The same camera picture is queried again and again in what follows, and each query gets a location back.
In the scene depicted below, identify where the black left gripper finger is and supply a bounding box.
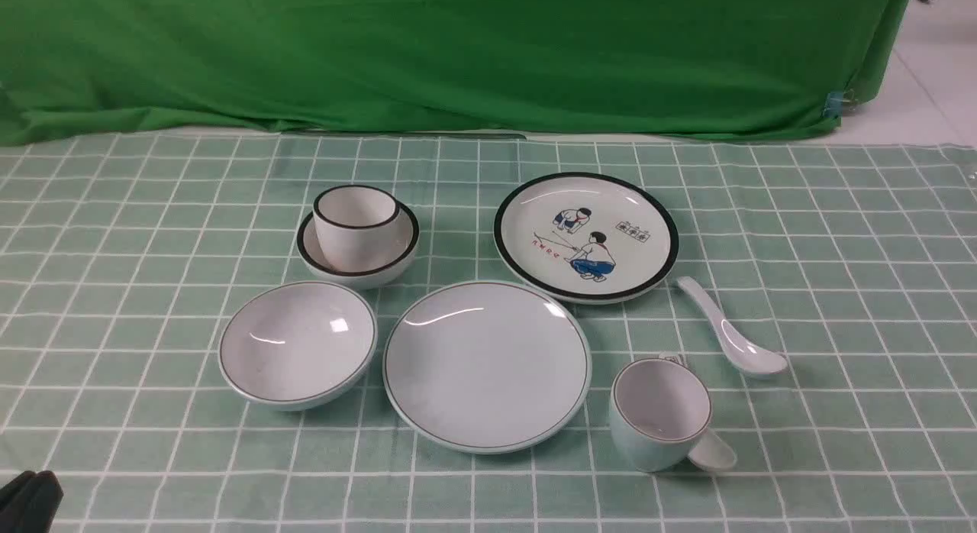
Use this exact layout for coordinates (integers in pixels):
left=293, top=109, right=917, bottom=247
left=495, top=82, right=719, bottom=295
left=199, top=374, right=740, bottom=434
left=1, top=470, right=63, bottom=532

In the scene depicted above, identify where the pale bowl brown rim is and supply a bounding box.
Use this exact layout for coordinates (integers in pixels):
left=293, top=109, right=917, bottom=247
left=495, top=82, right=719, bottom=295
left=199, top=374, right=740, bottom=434
left=218, top=282, right=379, bottom=412

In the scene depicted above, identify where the pale cup brown rim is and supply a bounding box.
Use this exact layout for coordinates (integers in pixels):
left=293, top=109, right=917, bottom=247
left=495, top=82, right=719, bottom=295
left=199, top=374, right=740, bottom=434
left=608, top=357, right=712, bottom=473

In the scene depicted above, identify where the plain white ceramic spoon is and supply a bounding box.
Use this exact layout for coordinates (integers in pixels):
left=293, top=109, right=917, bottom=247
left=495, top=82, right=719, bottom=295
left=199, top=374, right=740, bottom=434
left=675, top=276, right=788, bottom=379

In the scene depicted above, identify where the white cup black rim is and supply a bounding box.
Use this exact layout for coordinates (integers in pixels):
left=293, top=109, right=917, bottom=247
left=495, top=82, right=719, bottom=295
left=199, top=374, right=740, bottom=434
left=313, top=185, right=404, bottom=273

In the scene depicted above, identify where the green backdrop cloth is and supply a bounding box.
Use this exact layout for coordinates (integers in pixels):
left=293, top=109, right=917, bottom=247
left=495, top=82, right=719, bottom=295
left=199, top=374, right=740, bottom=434
left=1, top=0, right=908, bottom=146

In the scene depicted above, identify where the white bowl black rim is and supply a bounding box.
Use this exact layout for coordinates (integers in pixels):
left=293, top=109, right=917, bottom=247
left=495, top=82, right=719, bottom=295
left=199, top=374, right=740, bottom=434
left=295, top=202, right=420, bottom=290

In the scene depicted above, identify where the pale plain plate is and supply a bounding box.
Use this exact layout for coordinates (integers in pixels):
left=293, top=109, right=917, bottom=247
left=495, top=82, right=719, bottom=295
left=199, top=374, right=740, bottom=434
left=382, top=280, right=593, bottom=455

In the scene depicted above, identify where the illustrated plate black rim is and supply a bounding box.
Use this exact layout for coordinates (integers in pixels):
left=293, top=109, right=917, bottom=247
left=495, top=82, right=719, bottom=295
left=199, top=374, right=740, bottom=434
left=493, top=172, right=679, bottom=305

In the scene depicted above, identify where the white spoon with characters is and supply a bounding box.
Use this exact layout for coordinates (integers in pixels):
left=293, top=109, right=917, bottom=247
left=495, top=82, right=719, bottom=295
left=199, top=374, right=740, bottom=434
left=645, top=354, right=737, bottom=473

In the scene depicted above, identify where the blue binder clip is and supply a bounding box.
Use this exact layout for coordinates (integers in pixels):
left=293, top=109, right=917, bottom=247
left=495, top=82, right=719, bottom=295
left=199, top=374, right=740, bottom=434
left=821, top=91, right=859, bottom=119

